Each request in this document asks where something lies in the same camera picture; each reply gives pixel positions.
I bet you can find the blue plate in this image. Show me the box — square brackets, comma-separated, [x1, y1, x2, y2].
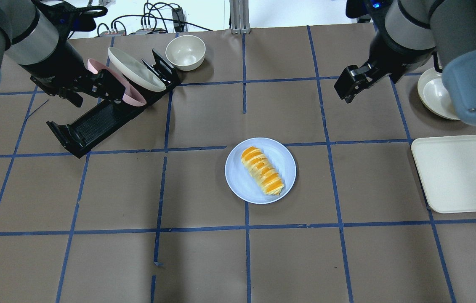
[225, 138, 297, 205]

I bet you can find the black power adapter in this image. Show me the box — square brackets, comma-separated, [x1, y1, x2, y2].
[172, 7, 186, 32]

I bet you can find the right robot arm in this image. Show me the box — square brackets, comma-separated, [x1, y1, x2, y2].
[334, 0, 476, 126]

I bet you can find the cream plate in rack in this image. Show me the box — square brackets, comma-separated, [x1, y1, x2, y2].
[107, 47, 166, 92]

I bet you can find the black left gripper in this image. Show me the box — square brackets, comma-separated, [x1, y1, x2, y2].
[29, 40, 125, 108]

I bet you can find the black dish rack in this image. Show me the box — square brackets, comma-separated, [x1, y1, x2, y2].
[47, 49, 181, 158]

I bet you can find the pink plate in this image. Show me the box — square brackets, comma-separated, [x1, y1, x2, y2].
[87, 58, 147, 107]

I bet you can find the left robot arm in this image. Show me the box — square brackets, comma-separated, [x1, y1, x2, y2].
[0, 0, 125, 107]

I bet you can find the aluminium frame post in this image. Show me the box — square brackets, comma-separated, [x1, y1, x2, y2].
[229, 0, 251, 35]

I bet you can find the cream rectangular tray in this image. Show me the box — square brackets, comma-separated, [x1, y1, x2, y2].
[411, 135, 476, 213]

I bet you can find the small cream bowl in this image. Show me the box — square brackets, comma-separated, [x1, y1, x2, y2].
[165, 35, 207, 71]

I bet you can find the orange striped bread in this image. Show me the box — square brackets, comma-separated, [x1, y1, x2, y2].
[240, 146, 285, 195]

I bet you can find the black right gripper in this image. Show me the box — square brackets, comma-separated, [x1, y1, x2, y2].
[334, 32, 425, 104]

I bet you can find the cream plate with lemon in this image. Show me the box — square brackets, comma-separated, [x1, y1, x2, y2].
[417, 68, 460, 121]

